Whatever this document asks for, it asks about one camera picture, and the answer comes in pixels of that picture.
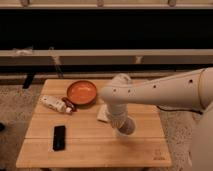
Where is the long grey bench rail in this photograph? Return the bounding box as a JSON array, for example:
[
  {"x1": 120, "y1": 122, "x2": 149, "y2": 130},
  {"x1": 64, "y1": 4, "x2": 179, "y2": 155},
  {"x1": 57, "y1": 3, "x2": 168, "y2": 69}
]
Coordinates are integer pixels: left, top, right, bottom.
[{"x1": 0, "y1": 49, "x2": 213, "y2": 66}]

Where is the white rectangular block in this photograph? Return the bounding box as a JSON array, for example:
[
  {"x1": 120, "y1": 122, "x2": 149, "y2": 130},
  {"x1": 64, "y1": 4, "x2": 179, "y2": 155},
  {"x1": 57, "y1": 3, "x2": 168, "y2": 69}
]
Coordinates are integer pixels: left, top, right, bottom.
[{"x1": 97, "y1": 105, "x2": 108, "y2": 123}]

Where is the black rectangular remote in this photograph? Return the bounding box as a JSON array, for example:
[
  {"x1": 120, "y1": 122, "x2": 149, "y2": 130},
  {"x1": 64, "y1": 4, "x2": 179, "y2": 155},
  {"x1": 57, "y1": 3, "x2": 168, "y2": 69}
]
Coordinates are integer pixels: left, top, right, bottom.
[{"x1": 53, "y1": 125, "x2": 66, "y2": 151}]

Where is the white bottle with red cap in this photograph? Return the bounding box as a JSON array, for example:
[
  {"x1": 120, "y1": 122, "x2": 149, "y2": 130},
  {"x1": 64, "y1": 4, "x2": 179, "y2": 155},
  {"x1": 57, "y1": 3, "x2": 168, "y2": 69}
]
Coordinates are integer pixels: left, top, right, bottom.
[{"x1": 40, "y1": 95, "x2": 72, "y2": 113}]

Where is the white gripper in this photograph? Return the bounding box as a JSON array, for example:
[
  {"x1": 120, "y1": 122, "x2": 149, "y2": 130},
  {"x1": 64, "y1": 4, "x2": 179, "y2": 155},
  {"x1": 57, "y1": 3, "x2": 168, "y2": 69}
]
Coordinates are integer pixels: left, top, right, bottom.
[{"x1": 106, "y1": 104, "x2": 128, "y2": 129}]

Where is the orange bowl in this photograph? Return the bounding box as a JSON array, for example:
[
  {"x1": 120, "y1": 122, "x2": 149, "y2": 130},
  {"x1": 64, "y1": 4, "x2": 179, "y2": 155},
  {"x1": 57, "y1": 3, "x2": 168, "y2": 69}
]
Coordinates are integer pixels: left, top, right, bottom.
[{"x1": 67, "y1": 80, "x2": 97, "y2": 106}]

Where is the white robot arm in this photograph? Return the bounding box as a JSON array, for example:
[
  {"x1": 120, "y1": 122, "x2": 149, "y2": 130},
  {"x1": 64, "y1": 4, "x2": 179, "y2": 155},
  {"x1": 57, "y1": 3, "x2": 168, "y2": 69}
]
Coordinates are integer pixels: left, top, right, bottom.
[{"x1": 100, "y1": 67, "x2": 213, "y2": 171}]

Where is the wooden table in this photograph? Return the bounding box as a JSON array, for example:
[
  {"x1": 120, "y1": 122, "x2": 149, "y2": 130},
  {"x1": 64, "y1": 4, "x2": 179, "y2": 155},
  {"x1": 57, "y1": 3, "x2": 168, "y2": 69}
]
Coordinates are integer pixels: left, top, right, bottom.
[{"x1": 15, "y1": 78, "x2": 173, "y2": 169}]

